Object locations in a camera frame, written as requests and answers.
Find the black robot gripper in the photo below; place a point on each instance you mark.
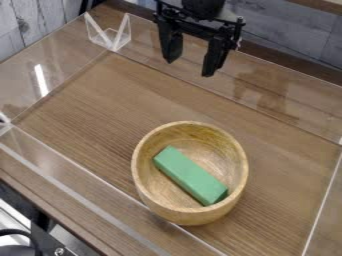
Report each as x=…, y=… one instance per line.
x=201, y=18

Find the wooden oval bowl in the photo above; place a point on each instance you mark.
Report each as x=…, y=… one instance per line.
x=215, y=151

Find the green rectangular block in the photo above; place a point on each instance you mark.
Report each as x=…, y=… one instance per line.
x=203, y=187

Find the clear acrylic corner bracket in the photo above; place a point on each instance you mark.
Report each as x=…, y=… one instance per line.
x=108, y=38

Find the clear acrylic enclosure wall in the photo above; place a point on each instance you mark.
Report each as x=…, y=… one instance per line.
x=79, y=104

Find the black metal bracket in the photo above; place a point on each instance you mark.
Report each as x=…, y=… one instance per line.
x=56, y=241

